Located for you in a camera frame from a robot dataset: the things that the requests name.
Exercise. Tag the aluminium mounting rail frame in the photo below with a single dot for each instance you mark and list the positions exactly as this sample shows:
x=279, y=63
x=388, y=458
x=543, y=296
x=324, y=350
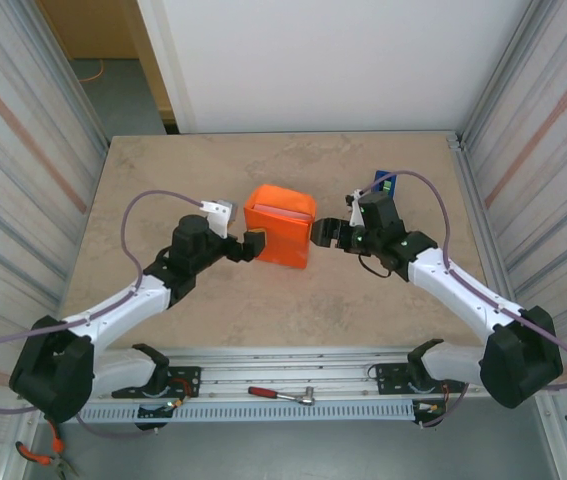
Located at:
x=288, y=372

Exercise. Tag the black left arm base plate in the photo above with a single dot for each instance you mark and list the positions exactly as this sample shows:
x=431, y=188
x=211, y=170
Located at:
x=188, y=375

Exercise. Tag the wooden door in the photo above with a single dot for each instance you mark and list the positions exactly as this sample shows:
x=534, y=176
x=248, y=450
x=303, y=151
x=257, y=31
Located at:
x=153, y=75

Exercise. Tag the green tape roll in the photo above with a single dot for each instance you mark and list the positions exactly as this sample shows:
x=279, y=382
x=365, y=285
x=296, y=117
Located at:
x=387, y=185

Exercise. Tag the blue tape dispenser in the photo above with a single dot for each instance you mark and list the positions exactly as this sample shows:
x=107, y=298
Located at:
x=379, y=176

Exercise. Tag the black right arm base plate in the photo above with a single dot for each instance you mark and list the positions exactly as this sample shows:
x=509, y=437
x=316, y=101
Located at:
x=388, y=375

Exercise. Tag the aluminium side rail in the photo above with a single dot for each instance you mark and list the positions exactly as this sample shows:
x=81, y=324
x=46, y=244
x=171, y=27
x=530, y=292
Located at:
x=483, y=225

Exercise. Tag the yellow power connector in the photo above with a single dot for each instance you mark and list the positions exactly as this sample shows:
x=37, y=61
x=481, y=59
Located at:
x=433, y=408
x=173, y=402

